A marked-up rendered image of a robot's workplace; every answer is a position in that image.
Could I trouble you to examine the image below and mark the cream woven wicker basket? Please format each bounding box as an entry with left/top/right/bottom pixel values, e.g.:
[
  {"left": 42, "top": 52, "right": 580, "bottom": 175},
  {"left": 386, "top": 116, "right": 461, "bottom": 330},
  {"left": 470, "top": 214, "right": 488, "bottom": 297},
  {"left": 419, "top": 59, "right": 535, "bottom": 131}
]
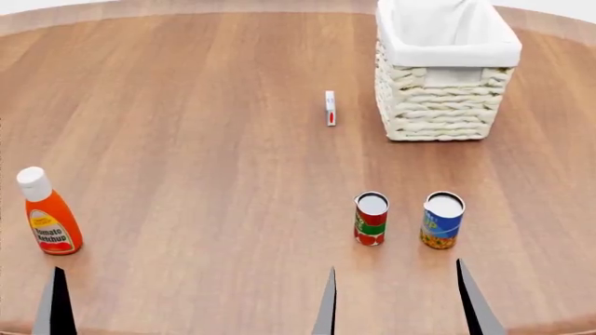
[{"left": 374, "top": 33, "right": 516, "bottom": 142}]

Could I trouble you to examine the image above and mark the white cream cheese box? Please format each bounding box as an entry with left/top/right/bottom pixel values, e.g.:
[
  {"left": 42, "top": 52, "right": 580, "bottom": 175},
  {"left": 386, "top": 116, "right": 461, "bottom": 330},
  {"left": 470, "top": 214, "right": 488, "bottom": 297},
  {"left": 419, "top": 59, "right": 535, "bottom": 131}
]
[{"left": 324, "top": 89, "right": 337, "bottom": 127}]

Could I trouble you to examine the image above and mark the orange tomato ketchup bottle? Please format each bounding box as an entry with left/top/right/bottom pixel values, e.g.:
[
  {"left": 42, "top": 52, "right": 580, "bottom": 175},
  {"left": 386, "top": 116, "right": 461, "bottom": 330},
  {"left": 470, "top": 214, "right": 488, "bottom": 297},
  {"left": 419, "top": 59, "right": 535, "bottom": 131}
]
[{"left": 16, "top": 166, "right": 84, "bottom": 257}]

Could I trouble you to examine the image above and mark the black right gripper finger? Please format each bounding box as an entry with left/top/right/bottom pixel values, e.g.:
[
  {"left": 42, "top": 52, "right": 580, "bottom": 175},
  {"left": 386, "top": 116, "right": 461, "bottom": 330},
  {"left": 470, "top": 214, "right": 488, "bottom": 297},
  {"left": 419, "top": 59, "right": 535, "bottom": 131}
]
[
  {"left": 310, "top": 265, "right": 338, "bottom": 335},
  {"left": 456, "top": 257, "right": 508, "bottom": 335}
]

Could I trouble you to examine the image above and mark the blue soup can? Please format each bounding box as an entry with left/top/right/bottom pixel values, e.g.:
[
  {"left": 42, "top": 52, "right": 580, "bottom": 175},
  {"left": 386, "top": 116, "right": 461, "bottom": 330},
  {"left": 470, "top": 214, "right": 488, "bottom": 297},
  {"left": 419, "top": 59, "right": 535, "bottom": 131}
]
[{"left": 419, "top": 190, "right": 467, "bottom": 250}]

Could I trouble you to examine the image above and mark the white cloth basket liner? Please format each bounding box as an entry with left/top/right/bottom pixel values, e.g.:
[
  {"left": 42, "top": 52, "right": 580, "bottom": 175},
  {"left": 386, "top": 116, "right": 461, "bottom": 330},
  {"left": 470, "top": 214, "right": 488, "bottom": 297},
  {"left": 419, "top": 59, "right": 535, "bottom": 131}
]
[{"left": 375, "top": 0, "right": 523, "bottom": 85}]

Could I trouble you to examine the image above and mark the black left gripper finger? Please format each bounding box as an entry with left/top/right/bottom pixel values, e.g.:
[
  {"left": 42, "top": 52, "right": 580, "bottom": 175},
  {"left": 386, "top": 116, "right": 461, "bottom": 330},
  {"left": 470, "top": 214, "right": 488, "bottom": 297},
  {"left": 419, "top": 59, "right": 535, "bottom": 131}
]
[{"left": 31, "top": 265, "right": 78, "bottom": 335}]

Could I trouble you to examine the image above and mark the red tomato sauce can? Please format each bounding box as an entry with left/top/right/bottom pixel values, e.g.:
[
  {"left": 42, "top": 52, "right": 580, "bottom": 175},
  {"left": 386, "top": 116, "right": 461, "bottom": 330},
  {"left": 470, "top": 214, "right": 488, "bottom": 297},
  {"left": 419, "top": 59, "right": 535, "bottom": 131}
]
[{"left": 353, "top": 190, "right": 390, "bottom": 247}]

